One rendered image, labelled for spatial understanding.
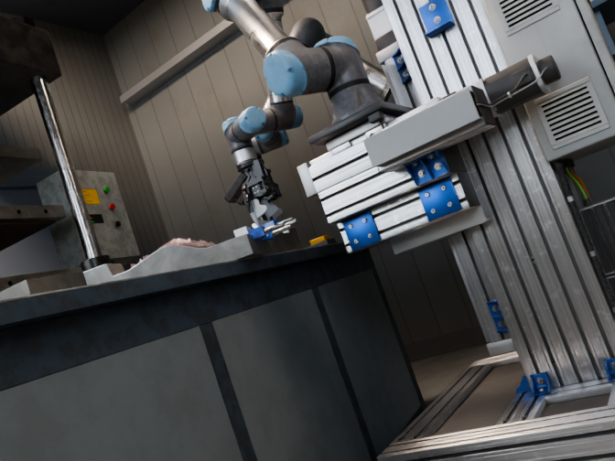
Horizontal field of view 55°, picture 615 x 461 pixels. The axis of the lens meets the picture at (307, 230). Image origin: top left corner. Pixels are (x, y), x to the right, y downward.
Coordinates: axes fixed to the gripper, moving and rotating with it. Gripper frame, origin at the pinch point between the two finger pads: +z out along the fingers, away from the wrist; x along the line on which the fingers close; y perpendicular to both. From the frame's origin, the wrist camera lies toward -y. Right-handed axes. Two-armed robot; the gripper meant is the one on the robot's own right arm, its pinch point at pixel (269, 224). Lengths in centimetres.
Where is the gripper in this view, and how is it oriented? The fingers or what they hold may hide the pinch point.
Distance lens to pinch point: 220.2
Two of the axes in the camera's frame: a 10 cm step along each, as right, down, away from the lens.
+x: 4.1, -0.4, 9.1
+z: 3.3, 9.4, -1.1
